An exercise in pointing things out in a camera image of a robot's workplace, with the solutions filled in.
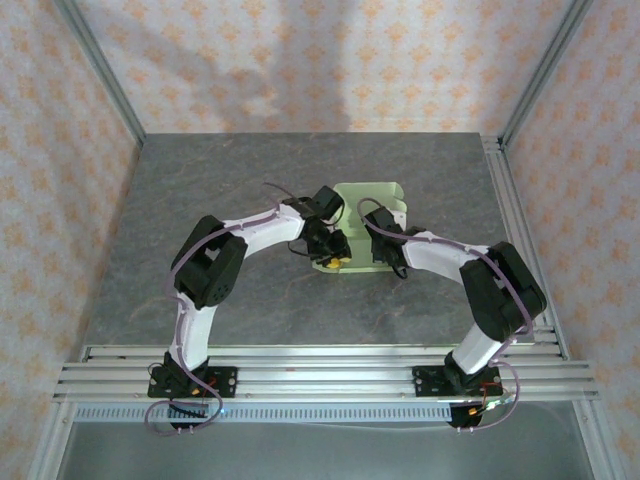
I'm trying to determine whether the grey metal shelf panel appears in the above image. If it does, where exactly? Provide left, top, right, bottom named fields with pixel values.
left=54, top=419, right=597, bottom=480

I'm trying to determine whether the pale green paper box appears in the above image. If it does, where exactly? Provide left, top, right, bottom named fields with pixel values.
left=312, top=182, right=408, bottom=276

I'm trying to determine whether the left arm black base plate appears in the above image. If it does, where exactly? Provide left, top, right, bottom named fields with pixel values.
left=148, top=366, right=238, bottom=400

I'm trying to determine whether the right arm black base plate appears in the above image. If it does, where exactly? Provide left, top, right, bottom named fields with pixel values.
left=413, top=366, right=503, bottom=400

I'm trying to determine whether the aluminium frame post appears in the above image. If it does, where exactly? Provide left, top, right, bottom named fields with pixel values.
left=54, top=0, right=147, bottom=147
left=498, top=0, right=595, bottom=147

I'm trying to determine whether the aluminium mounting rail beam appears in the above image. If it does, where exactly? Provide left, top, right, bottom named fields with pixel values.
left=52, top=344, right=600, bottom=402

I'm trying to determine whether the grey slotted cable duct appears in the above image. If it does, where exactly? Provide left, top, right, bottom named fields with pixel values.
left=74, top=403, right=454, bottom=424

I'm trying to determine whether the aluminium side rail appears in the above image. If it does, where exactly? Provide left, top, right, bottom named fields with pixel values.
left=481, top=134, right=570, bottom=362

